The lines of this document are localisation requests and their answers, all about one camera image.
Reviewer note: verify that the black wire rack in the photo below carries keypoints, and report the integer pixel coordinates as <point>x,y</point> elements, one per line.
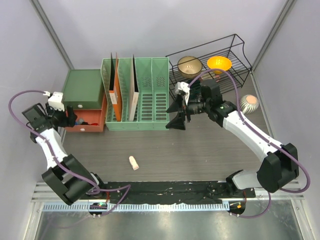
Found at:
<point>230,47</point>

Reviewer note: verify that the orange bowl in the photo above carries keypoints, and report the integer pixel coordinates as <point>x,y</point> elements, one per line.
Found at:
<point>219,62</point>

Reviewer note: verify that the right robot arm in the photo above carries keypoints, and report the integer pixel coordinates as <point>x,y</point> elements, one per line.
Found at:
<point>276,169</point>

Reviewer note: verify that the drawer box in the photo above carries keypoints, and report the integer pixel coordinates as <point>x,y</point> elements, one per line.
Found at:
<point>84,91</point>

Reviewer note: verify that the blue grey bottle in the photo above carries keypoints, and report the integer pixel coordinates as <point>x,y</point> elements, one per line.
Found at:
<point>79,122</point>

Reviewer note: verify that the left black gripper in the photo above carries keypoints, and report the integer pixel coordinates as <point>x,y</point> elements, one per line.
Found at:
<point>71,117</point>

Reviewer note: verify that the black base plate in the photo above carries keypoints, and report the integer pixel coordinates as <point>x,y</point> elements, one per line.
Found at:
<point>179,192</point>

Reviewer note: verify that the brown glass bowl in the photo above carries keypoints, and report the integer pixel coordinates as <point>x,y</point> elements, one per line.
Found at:
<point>189,67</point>

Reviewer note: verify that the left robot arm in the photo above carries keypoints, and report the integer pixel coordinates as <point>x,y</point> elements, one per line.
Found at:
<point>65,175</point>

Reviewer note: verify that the green file organizer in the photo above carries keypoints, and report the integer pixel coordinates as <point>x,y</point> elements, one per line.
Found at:
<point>152,75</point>

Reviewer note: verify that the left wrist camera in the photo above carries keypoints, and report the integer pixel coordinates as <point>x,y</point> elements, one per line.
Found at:
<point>55,100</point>

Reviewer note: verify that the white cable tray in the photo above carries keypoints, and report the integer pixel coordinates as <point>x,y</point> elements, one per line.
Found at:
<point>90,206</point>

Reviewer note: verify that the striped ceramic mug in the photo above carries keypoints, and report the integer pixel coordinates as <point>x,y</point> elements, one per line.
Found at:
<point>249,104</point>

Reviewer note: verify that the red black stamp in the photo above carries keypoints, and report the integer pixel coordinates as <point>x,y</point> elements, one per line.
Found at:
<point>89,124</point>

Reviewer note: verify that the orange folder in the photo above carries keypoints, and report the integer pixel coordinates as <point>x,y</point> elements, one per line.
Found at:
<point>114,88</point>

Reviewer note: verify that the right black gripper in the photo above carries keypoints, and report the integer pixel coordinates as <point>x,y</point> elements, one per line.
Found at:
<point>178,122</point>

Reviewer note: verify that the pink mug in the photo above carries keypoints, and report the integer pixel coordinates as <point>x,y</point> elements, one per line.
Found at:
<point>217,78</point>

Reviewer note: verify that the white folder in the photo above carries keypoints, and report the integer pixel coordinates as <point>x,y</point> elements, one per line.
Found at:
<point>134,91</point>

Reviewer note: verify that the pink eraser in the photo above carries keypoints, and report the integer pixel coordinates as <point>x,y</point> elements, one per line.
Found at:
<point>133,163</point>

